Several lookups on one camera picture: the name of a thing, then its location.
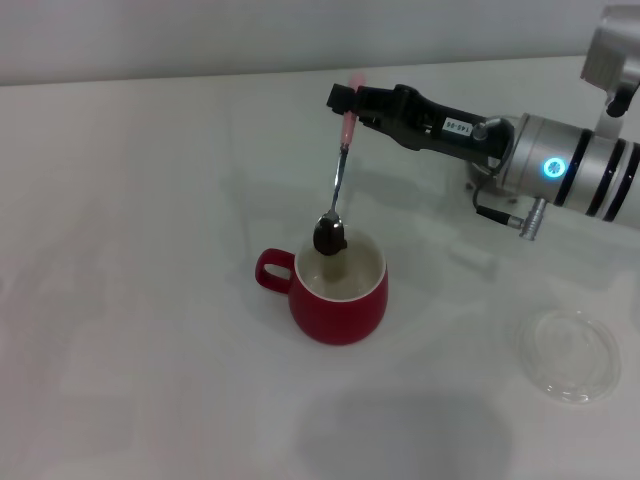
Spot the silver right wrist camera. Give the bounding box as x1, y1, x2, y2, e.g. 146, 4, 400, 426
578, 4, 640, 137

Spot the small clear glass dish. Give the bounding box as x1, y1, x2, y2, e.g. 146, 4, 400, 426
513, 306, 624, 406

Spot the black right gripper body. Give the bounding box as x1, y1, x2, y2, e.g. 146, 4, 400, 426
394, 83, 517, 175

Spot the small coffee bean heap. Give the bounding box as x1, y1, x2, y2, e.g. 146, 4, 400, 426
312, 214, 350, 258

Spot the red ceramic mug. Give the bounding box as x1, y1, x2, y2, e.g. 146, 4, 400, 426
254, 233, 390, 347

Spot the pink handled metal spoon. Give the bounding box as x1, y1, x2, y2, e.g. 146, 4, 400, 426
312, 73, 369, 257

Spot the black cable with silver plug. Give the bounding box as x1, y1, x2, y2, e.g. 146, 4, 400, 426
471, 164, 548, 242

